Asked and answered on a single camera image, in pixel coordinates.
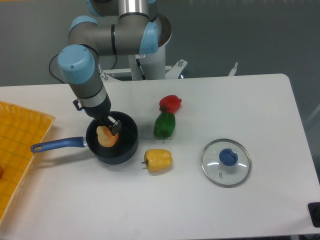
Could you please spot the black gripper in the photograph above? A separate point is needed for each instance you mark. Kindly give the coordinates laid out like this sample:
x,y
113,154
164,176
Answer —
x,y
101,112

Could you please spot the round flower-shaped bread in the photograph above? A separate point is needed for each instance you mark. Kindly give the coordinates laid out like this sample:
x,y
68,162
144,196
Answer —
x,y
105,137

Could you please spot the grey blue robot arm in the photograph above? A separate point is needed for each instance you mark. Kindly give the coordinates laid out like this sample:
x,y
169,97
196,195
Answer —
x,y
136,33

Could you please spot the green bell pepper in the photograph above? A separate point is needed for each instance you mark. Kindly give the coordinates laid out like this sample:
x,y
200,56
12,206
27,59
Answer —
x,y
164,125

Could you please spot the yellow bell pepper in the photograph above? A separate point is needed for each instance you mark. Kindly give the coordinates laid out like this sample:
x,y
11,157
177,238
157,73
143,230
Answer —
x,y
157,160

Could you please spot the red bell pepper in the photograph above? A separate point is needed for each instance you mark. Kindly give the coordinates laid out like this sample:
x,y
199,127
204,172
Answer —
x,y
170,104

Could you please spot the yellow plastic basket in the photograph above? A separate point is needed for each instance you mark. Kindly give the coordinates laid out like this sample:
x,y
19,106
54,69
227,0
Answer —
x,y
20,128

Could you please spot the glass lid with blue knob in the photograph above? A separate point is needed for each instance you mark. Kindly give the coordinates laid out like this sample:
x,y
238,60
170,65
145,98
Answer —
x,y
225,163

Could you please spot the black object at table corner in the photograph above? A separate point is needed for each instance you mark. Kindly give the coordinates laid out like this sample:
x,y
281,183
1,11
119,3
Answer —
x,y
314,211

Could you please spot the dark pot with blue handle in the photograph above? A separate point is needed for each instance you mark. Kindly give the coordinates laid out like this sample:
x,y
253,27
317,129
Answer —
x,y
123,149

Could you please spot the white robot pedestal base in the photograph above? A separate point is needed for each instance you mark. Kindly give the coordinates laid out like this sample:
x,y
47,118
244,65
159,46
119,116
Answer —
x,y
150,66

